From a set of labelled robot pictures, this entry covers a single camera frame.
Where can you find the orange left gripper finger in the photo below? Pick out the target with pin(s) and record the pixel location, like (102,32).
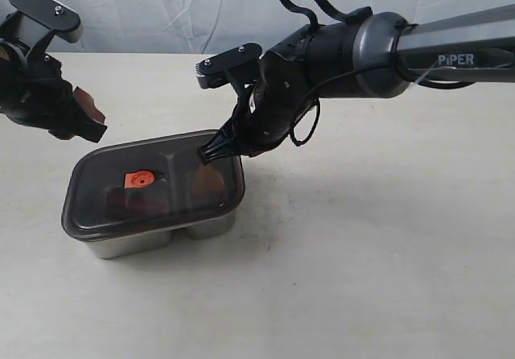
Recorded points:
(87,103)

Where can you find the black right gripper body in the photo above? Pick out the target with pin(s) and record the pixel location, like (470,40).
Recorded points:
(262,119)

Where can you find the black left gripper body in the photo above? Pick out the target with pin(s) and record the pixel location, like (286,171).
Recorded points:
(44,100)

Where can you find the yellow cheese wedge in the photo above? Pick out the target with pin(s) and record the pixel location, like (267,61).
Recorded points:
(209,183)

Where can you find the dark lid with orange seal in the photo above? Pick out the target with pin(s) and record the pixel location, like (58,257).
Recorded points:
(163,169)

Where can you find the red sausage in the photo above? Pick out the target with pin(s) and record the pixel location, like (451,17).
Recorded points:
(121,204)

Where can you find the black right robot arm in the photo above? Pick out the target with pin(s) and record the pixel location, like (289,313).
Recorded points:
(378,56)

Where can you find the white backdrop cloth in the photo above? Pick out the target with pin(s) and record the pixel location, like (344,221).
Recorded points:
(212,26)

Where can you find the steel two-compartment lunch box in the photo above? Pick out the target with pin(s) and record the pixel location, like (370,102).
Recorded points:
(156,239)

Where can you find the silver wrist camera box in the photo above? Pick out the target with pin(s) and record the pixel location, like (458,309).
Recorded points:
(27,32)
(239,65)

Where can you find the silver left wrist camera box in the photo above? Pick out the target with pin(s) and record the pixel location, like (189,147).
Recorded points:
(27,32)

